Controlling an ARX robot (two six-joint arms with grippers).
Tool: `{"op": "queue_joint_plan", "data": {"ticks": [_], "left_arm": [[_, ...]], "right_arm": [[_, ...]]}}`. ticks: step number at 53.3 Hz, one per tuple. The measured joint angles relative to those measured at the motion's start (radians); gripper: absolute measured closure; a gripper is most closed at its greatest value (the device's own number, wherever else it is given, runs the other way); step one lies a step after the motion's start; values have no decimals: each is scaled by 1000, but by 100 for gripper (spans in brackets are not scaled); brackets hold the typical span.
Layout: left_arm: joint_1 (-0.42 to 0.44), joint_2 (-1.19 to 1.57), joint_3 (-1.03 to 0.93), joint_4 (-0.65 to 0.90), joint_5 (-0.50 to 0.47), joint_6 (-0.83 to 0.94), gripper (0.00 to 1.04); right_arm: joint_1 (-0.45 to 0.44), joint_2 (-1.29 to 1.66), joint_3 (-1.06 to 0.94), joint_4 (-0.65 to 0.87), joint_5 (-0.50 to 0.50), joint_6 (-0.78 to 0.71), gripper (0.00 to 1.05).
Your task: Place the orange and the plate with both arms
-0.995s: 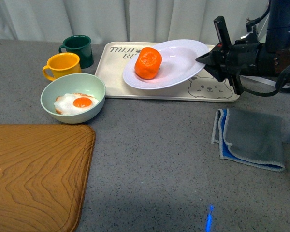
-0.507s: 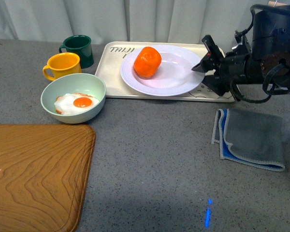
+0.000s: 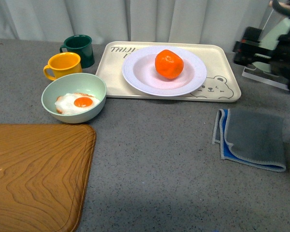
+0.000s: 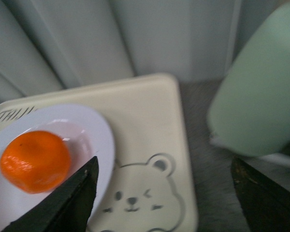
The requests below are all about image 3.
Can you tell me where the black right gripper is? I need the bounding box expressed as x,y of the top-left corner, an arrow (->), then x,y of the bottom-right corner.
233,27 -> 290,91

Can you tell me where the orange fruit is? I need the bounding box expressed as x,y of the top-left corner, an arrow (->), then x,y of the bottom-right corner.
155,49 -> 184,79

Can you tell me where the white ridged plate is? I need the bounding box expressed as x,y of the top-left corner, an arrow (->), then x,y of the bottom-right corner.
122,45 -> 207,97

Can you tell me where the cream bear serving tray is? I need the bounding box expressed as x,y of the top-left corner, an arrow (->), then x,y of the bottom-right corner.
96,41 -> 241,102

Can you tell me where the grey blue folded cloth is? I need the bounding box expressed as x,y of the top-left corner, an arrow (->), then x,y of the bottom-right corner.
212,108 -> 286,172

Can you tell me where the dark green mug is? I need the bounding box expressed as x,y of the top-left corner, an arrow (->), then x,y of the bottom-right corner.
59,35 -> 95,69

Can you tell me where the light green bowl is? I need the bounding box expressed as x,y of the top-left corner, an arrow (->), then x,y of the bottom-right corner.
41,73 -> 107,124

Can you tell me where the fake fried egg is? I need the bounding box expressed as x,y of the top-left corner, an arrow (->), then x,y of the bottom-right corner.
55,93 -> 100,115

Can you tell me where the yellow mug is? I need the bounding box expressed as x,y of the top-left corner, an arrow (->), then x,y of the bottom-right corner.
43,52 -> 82,81

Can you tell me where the wooden tray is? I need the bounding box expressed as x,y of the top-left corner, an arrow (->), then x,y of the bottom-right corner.
0,124 -> 96,232

